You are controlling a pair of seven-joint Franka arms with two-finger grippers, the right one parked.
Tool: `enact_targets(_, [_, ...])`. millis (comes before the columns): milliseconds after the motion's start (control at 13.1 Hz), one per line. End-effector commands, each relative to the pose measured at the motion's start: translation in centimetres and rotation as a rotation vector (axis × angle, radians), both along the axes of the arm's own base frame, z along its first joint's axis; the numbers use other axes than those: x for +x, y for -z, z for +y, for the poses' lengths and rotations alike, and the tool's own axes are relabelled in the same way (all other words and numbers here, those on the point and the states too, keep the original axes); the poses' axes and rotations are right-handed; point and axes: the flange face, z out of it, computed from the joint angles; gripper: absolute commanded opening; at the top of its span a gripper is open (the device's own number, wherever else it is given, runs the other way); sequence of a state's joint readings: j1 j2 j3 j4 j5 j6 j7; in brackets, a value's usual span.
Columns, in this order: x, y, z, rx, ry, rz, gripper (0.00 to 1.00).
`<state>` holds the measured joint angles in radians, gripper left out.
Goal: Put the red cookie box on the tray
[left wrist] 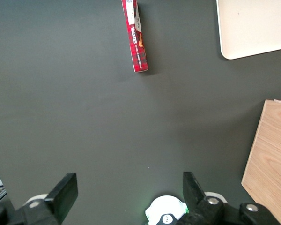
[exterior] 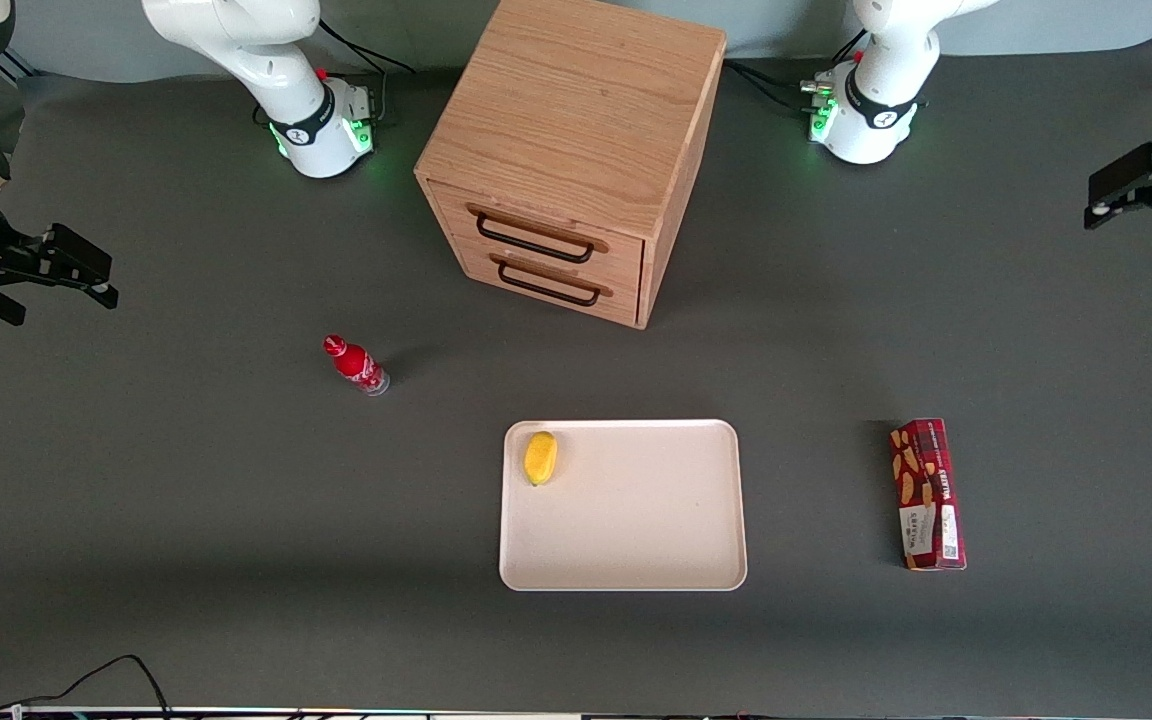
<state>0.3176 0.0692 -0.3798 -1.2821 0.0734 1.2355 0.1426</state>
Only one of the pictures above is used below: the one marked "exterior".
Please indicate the wooden drawer front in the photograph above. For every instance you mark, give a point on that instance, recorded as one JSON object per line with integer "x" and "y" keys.
{"x": 576, "y": 288}
{"x": 536, "y": 228}

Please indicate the red soda bottle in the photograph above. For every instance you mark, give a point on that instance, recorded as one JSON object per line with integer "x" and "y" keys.
{"x": 356, "y": 364}

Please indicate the cream plastic tray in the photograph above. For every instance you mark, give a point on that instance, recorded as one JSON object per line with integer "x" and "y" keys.
{"x": 646, "y": 520}

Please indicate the yellow lemon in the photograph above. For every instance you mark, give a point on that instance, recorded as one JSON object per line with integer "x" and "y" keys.
{"x": 540, "y": 457}

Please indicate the red cookie box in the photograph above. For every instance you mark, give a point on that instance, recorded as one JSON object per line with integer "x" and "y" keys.
{"x": 926, "y": 495}

